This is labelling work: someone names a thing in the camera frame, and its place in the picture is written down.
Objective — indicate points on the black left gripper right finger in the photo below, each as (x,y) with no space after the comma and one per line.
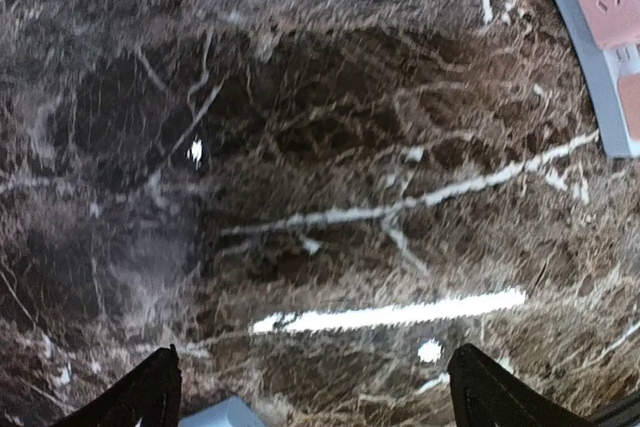
(484,393)

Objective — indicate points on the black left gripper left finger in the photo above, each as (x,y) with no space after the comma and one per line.
(148,395)

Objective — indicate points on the light blue power strip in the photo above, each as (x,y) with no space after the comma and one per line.
(612,78)

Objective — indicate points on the small blue plug adapter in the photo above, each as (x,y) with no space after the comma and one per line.
(232,412)

